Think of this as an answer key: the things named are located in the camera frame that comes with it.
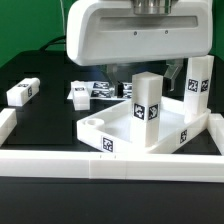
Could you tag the white front fence bar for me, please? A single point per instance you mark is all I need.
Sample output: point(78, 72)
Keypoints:
point(92, 165)

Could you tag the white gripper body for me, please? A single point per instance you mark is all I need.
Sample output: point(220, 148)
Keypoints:
point(113, 31)

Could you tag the white fence block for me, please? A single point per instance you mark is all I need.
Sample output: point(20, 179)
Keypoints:
point(216, 129)
point(8, 121)

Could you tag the white desk top tray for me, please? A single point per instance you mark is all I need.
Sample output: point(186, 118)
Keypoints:
point(109, 129)

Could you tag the fiducial marker sheet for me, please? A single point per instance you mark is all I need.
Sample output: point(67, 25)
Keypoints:
point(100, 90)

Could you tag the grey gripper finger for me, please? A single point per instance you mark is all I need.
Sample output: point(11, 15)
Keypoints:
point(174, 67)
point(115, 86)

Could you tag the white left fence block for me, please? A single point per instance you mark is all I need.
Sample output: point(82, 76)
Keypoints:
point(8, 121)

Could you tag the white right fence block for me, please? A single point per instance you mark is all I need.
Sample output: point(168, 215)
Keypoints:
point(216, 129)

